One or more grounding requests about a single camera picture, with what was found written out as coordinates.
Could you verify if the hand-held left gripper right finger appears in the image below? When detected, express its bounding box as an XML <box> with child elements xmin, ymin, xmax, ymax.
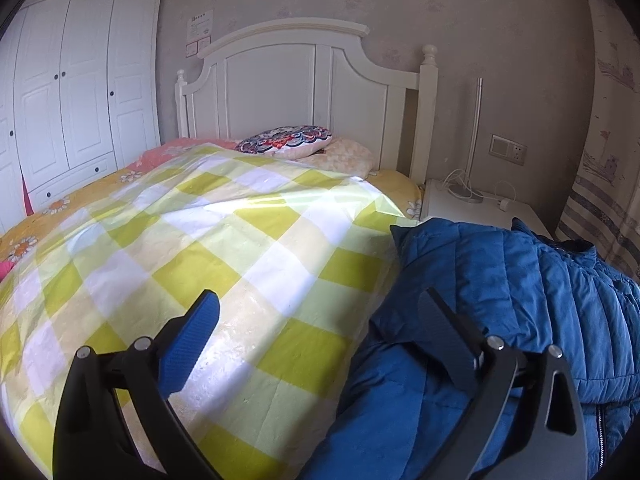
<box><xmin>418</xmin><ymin>288</ymin><xmax>588</xmax><ymax>480</ymax></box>

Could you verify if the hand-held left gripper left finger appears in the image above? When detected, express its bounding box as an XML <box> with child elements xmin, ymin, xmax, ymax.
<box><xmin>52</xmin><ymin>289</ymin><xmax>224</xmax><ymax>480</ymax></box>

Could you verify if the blue puffer jacket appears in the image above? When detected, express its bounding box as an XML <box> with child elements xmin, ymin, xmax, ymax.
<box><xmin>298</xmin><ymin>217</ymin><xmax>640</xmax><ymax>480</ymax></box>

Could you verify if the yellow checked blanket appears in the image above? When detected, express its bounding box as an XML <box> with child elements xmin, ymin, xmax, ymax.
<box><xmin>0</xmin><ymin>142</ymin><xmax>411</xmax><ymax>480</ymax></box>

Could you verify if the white bedside table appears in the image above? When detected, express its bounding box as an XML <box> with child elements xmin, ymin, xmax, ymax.
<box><xmin>419</xmin><ymin>178</ymin><xmax>557</xmax><ymax>241</ymax></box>

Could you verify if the yellow floral bed sheet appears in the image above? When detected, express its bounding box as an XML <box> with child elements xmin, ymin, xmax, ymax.
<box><xmin>0</xmin><ymin>138</ymin><xmax>424</xmax><ymax>281</ymax></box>

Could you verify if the slim silver desk lamp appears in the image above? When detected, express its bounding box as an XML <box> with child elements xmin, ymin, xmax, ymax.
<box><xmin>448</xmin><ymin>78</ymin><xmax>485</xmax><ymax>204</ymax></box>

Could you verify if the beige pillow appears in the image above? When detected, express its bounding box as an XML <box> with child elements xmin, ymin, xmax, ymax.
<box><xmin>300</xmin><ymin>137</ymin><xmax>377</xmax><ymax>179</ymax></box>

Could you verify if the colourful patterned cushion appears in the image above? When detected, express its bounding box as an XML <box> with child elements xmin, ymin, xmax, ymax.
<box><xmin>235</xmin><ymin>124</ymin><xmax>334</xmax><ymax>157</ymax></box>

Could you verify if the printed striped curtain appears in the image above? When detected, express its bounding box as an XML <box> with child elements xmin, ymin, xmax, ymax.
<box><xmin>556</xmin><ymin>0</ymin><xmax>640</xmax><ymax>281</ymax></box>

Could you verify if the white wooden bed headboard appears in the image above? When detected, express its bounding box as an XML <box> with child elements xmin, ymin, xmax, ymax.
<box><xmin>174</xmin><ymin>18</ymin><xmax>440</xmax><ymax>181</ymax></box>

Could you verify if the white wardrobe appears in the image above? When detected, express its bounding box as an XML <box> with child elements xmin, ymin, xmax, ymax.
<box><xmin>0</xmin><ymin>0</ymin><xmax>168</xmax><ymax>235</ymax></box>

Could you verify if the white charger with cable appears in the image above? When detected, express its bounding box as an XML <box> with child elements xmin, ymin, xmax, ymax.
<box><xmin>442</xmin><ymin>168</ymin><xmax>518</xmax><ymax>212</ymax></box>

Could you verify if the wall switch and socket plate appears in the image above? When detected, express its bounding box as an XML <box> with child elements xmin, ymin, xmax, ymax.
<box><xmin>489</xmin><ymin>134</ymin><xmax>529</xmax><ymax>166</ymax></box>

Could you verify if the paper wall notice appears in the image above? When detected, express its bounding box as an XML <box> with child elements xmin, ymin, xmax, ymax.
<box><xmin>186</xmin><ymin>8</ymin><xmax>217</xmax><ymax>59</ymax></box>

